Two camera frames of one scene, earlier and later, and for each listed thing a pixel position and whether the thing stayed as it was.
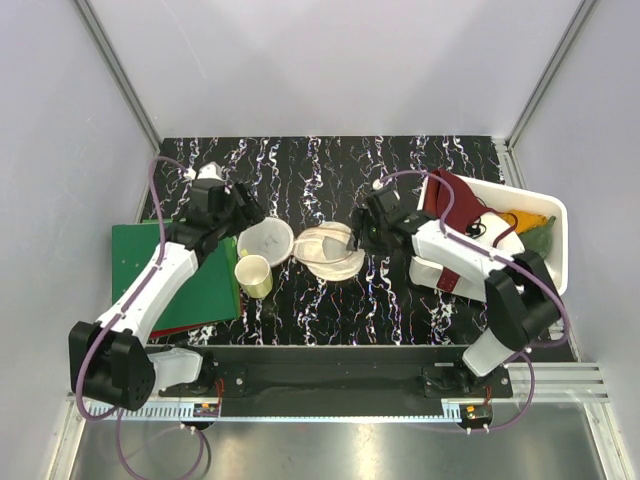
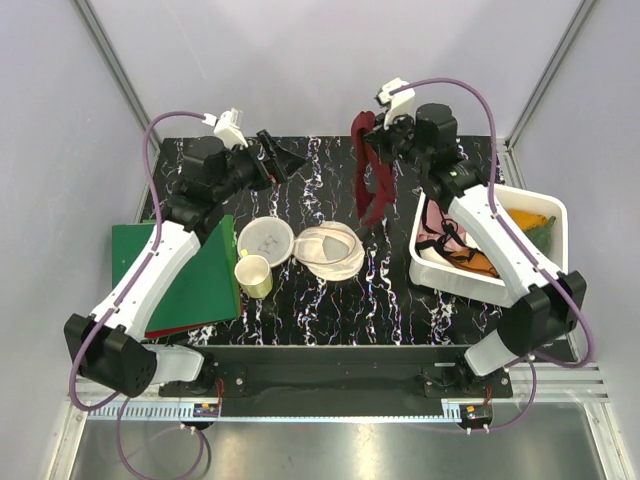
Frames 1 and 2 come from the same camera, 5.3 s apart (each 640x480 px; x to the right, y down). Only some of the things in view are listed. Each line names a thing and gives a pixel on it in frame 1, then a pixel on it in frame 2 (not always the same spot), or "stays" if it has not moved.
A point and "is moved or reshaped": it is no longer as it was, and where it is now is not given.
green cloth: (537, 239) stays
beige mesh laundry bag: (321, 246) stays
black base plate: (324, 381) stays
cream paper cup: (253, 274) stays
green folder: (212, 296) stays
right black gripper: (364, 220) -> (379, 136)
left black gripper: (247, 215) -> (280, 165)
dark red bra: (467, 210) is moved or reshaped
